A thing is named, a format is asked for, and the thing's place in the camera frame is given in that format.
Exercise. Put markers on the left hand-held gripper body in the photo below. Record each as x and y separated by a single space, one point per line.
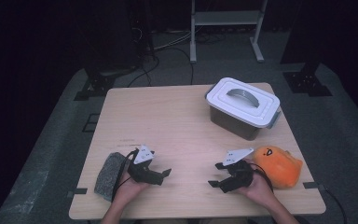
142 155

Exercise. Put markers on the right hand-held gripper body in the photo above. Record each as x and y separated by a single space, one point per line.
237 179

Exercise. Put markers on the brown transparent storage box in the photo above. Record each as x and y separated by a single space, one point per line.
233 124

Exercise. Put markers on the orange plush toy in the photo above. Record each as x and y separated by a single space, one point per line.
279 168

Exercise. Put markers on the person's right hand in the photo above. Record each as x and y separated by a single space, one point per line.
259 193

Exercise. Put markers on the person's left hand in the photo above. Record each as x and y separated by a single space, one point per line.
129 189

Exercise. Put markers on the black stand with flat base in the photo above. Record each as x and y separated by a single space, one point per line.
101 84

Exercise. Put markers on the black stand with square base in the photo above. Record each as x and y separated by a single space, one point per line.
306 82

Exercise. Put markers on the white metal stand frame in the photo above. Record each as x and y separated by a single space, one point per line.
227 18

